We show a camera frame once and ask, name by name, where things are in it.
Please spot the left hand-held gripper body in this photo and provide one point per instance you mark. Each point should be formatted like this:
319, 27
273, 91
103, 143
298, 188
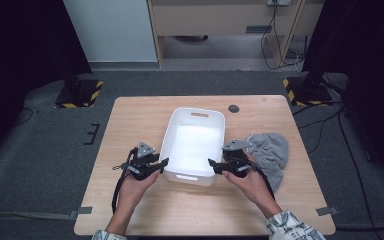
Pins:
140, 166

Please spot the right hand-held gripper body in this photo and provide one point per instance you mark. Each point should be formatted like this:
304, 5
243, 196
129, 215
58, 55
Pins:
238, 163

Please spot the white plastic bin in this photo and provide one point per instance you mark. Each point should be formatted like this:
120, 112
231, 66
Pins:
193, 146

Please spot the grey shorts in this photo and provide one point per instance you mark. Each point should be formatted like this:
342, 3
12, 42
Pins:
270, 150

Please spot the person's left hand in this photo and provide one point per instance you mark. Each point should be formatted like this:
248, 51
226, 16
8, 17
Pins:
135, 191

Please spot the person's right hand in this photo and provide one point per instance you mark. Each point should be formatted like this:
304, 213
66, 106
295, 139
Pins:
251, 186

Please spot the round black table grommet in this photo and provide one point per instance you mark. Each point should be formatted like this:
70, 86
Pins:
233, 108

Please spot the black floor tape marks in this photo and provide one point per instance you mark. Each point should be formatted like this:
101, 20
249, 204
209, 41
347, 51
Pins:
93, 135

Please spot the black yellow striped stand base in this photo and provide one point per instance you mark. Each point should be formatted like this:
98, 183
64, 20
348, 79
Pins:
308, 90
80, 93

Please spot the grey floor strip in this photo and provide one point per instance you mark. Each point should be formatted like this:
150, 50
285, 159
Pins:
30, 215

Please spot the white panel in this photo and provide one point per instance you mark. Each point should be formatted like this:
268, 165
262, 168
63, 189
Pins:
113, 30

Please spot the white power strip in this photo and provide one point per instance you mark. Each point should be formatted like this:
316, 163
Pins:
278, 2

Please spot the dark curtain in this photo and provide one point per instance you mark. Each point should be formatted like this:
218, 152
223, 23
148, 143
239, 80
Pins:
20, 50
373, 66

